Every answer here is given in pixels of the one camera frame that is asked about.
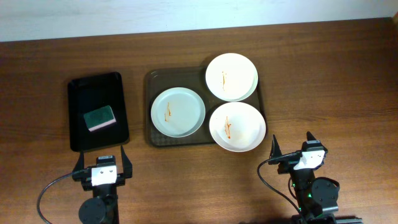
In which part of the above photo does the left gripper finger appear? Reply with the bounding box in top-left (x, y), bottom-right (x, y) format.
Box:
top-left (73, 151), bottom-right (85, 172)
top-left (121, 146), bottom-right (133, 175)

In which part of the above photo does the white plate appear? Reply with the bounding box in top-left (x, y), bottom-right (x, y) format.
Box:
top-left (209, 102), bottom-right (267, 152)

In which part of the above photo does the green and pink sponge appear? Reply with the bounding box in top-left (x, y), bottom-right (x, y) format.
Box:
top-left (83, 105), bottom-right (116, 132)

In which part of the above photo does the pale blue plate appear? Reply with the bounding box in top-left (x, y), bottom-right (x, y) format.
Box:
top-left (150, 87), bottom-right (206, 138)

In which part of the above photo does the cream plate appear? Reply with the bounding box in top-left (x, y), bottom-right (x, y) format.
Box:
top-left (205, 53), bottom-right (259, 101)

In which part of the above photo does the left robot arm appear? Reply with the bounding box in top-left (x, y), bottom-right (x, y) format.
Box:
top-left (72, 147), bottom-right (133, 224)

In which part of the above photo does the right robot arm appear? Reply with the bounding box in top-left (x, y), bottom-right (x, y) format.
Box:
top-left (267, 132), bottom-right (363, 224)

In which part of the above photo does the black rectangular tray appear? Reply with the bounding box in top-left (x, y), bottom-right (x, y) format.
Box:
top-left (68, 72), bottom-right (129, 152)

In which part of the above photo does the brown plastic serving tray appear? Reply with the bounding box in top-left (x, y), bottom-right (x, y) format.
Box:
top-left (144, 65), bottom-right (268, 147)

